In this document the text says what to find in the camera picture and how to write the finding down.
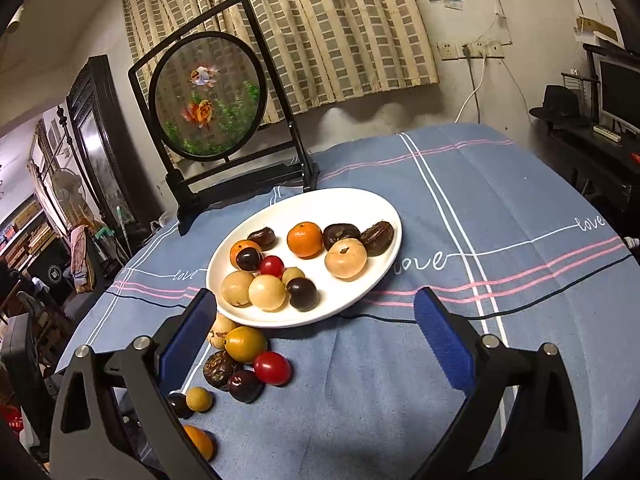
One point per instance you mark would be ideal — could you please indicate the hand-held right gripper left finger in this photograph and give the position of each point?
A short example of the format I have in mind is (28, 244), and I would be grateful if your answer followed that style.
(192, 340)

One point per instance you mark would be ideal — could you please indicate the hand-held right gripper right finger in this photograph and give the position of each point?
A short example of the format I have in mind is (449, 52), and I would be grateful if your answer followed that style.
(442, 340)

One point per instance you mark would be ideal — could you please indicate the pale beige round fruit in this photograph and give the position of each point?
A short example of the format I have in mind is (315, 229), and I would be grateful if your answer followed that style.
(267, 292)

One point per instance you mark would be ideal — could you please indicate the dark purple plum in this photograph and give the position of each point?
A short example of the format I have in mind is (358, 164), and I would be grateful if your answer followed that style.
(248, 259)
(246, 385)
(303, 294)

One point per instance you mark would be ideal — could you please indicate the white oval plate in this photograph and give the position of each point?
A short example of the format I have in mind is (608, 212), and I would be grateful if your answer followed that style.
(350, 300)

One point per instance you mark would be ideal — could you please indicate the red cherry tomato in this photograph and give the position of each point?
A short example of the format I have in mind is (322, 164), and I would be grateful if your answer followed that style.
(271, 266)
(272, 367)

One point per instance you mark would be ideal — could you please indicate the orange mandarin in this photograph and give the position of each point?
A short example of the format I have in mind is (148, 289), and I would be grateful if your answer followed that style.
(305, 239)

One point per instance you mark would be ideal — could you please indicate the tan spotted fruit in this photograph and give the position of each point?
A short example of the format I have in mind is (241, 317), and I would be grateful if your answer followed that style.
(220, 330)

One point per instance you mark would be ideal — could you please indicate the mustard yellow fruit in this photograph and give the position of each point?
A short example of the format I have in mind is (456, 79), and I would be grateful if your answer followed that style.
(245, 344)

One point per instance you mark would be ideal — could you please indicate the small tan longan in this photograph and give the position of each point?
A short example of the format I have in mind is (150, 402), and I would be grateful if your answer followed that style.
(199, 399)

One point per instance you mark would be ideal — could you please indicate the blue striped tablecloth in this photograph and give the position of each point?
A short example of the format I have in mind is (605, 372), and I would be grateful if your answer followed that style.
(400, 385)

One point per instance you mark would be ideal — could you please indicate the small dark round fruit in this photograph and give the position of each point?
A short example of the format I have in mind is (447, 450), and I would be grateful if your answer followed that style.
(179, 405)

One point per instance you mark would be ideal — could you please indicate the brownish orange round fruit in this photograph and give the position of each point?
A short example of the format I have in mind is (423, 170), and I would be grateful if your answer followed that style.
(240, 247)

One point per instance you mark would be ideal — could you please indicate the small tan round fruit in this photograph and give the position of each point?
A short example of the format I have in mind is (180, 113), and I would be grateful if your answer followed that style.
(293, 275)

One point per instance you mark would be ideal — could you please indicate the hanging clothes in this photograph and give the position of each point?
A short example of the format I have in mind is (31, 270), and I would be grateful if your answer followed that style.
(79, 260)

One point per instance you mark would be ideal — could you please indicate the black office chair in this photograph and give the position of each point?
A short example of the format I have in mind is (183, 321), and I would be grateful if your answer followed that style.
(22, 375)

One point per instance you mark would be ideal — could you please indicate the wooden bookshelf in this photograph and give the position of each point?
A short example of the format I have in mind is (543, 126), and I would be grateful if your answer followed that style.
(27, 235)

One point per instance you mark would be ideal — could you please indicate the dark wooden framed mirror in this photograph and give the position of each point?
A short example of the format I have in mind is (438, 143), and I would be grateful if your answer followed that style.
(107, 160)

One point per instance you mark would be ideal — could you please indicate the electric fan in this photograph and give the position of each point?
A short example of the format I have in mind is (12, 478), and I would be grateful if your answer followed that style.
(66, 185)

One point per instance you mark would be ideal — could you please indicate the black desk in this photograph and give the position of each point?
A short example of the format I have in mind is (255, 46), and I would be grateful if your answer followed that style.
(595, 170)

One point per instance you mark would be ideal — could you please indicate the round goldfish embroidery screen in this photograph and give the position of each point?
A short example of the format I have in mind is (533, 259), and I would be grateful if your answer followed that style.
(207, 95)

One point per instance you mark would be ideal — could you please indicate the black hat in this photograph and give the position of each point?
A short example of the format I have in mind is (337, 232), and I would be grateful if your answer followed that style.
(560, 102)

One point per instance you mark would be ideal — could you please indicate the black computer monitor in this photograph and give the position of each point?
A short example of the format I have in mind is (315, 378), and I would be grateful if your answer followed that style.
(620, 90)

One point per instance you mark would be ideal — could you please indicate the beige checked curtain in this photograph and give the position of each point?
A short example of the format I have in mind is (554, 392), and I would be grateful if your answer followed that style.
(325, 30)

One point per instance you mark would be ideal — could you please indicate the white wall outlet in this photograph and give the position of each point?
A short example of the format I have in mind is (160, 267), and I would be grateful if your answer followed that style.
(447, 51)

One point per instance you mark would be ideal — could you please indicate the white wall power strip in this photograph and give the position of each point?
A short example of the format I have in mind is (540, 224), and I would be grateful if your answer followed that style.
(485, 49)

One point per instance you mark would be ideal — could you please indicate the paper wall stickers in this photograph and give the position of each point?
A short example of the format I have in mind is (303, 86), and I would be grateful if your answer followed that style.
(452, 1)

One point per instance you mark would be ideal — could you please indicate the cardboard piece on wall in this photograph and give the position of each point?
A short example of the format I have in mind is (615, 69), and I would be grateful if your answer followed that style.
(597, 27)

